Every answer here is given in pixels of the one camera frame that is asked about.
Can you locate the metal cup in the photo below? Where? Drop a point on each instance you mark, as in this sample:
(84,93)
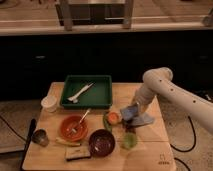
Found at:
(40,137)

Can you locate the black pole left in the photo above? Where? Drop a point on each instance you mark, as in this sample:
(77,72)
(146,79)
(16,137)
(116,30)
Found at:
(29,135)

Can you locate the orange bowl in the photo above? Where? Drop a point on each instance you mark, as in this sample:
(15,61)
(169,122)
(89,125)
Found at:
(68,123)

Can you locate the green plastic tray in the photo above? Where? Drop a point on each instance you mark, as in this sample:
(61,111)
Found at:
(98,96)

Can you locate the white cup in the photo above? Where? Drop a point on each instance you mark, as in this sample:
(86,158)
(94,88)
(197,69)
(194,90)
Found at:
(49,103)

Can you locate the spoon in orange bowl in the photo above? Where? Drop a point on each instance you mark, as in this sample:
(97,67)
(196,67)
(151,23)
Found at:
(80,121)

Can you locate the wooden chair legs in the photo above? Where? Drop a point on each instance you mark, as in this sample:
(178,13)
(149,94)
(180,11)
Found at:
(94,12)

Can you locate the orange toy fruit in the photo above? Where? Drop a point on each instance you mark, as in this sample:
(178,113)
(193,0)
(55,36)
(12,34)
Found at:
(113,118)

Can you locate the green toy vegetable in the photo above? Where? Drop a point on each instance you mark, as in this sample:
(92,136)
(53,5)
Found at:
(106,124)

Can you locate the yellow toy banana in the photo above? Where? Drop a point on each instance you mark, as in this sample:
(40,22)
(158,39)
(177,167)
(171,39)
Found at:
(64,142)

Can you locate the green cup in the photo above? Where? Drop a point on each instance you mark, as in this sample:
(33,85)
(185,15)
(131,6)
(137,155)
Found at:
(129,140)

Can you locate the purple bowl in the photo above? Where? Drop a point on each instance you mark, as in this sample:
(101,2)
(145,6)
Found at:
(101,143)

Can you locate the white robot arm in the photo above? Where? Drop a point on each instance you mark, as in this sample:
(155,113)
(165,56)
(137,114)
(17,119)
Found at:
(159,81)

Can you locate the grey blue cloth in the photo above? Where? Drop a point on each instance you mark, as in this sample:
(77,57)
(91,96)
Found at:
(142,120)

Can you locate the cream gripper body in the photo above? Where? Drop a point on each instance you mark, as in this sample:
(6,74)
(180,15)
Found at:
(140,108)

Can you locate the blue sponge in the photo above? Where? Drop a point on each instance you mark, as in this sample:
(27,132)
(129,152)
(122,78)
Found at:
(129,112)

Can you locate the dark red toy grapes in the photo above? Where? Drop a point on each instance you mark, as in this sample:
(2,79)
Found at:
(128,128)

